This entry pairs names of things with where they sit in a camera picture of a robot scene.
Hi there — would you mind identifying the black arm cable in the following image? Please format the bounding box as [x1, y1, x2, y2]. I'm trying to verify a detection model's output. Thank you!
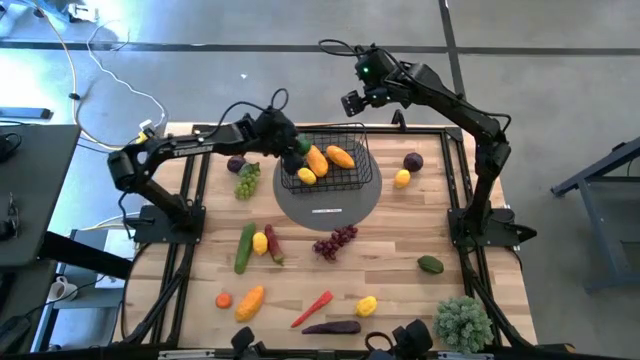
[202, 87, 291, 141]
[317, 37, 381, 59]

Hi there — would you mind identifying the red grape bunch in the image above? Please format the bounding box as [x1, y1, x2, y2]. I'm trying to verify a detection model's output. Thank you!
[311, 224, 360, 263]

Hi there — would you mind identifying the black wire basket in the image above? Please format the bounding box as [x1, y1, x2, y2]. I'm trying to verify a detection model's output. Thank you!
[276, 122, 375, 195]

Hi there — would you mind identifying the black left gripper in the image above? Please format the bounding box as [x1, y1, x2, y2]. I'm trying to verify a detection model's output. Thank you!
[255, 108, 305, 176]

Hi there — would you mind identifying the black support beam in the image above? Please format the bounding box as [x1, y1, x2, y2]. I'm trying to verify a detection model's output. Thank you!
[38, 230, 134, 280]

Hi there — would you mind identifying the orange mango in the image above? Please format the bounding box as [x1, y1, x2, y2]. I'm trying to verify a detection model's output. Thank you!
[325, 144, 357, 170]
[234, 284, 266, 324]
[305, 144, 330, 179]

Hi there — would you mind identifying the black flat bar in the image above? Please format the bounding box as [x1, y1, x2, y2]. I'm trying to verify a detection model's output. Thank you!
[0, 106, 53, 120]

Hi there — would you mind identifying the green cucumber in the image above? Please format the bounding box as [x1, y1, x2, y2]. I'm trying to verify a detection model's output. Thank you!
[233, 222, 258, 276]

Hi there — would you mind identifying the dark red chili pepper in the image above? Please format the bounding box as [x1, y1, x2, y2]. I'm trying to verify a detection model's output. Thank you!
[263, 223, 286, 267]

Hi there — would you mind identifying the black metal clip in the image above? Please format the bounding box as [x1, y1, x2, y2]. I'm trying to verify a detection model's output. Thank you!
[0, 192, 21, 241]

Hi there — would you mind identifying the yellow bell pepper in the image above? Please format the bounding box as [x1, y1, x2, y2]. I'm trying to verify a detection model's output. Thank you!
[354, 295, 379, 319]

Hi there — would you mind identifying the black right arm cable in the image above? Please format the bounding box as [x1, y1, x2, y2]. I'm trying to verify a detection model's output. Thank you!
[317, 37, 381, 59]

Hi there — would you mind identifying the blue grey metal cart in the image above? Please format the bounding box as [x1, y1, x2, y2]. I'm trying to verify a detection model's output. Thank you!
[549, 135, 640, 294]

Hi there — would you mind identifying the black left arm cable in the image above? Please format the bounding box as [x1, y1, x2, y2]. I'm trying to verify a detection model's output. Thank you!
[202, 87, 291, 141]

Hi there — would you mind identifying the white floor device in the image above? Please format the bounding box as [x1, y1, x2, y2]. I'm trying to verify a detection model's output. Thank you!
[67, 2, 99, 24]

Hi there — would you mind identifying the grey round mat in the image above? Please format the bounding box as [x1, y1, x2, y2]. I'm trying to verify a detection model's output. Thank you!
[272, 141, 384, 233]

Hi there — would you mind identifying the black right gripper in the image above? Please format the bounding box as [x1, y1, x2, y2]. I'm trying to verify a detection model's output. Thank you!
[341, 47, 401, 118]

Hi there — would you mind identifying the white mug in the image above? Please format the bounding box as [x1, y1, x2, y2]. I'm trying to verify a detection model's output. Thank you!
[47, 275, 80, 303]

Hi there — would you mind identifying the black leader arm handle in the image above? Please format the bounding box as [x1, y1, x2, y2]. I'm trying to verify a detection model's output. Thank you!
[363, 318, 435, 360]
[230, 326, 257, 357]

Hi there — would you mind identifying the green avocado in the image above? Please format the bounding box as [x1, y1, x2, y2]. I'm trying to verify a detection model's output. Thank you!
[417, 254, 446, 276]

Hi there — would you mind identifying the white floor cable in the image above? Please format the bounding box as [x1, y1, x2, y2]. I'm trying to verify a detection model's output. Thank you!
[85, 18, 168, 129]

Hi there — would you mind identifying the green artificial plant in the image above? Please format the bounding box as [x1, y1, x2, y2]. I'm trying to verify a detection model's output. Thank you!
[432, 294, 495, 355]

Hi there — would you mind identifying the black metal table frame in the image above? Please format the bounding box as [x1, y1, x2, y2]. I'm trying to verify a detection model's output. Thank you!
[113, 122, 576, 357]

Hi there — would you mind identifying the dark grey side table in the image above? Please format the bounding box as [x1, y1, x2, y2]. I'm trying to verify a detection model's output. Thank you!
[0, 123, 82, 269]

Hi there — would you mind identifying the silver metal bracket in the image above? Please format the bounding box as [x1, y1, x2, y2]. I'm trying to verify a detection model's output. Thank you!
[158, 349, 216, 360]
[437, 351, 495, 360]

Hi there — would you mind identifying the dark purple eggplant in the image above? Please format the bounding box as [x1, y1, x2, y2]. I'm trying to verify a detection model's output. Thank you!
[301, 320, 362, 336]

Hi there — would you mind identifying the green grape bunch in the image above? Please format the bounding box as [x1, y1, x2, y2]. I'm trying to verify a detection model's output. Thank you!
[233, 161, 262, 202]

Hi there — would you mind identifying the yellow floor cable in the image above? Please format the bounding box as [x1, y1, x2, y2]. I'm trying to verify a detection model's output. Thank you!
[29, 2, 151, 151]

